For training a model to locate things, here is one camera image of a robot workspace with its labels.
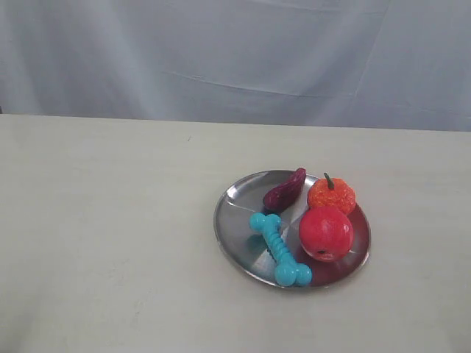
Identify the purple toy sweet potato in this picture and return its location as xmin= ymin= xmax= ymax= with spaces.
xmin=263 ymin=168 xmax=306 ymax=213

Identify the turquoise toy bone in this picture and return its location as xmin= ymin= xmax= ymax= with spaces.
xmin=249 ymin=213 xmax=313 ymax=287

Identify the small orange pumpkin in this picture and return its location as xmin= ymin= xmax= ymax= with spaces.
xmin=307 ymin=173 xmax=356 ymax=215

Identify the red apple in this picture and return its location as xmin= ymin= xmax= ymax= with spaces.
xmin=299 ymin=206 xmax=354 ymax=263

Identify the white backdrop cloth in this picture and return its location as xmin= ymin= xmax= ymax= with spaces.
xmin=1 ymin=1 xmax=470 ymax=131

